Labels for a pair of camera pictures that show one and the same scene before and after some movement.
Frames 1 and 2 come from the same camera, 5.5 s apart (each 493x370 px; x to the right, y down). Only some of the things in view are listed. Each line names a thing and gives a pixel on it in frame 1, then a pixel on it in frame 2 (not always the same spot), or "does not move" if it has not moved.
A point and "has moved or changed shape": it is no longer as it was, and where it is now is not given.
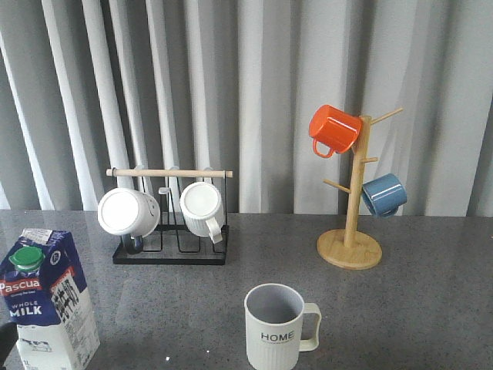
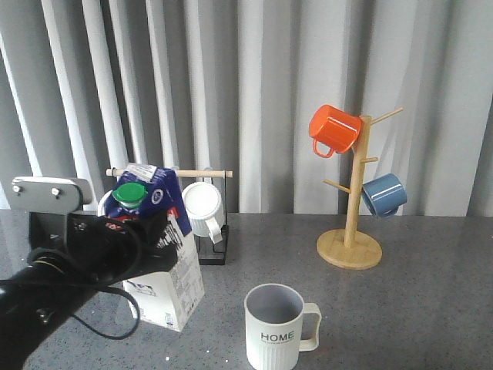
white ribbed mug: x=202 y=206 does not move
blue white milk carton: x=44 y=291 has moved or changed shape
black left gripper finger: x=8 y=338 → x=85 y=250
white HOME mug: x=279 y=325 does not move
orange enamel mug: x=333 y=130 does not move
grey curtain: x=89 y=85 does not move
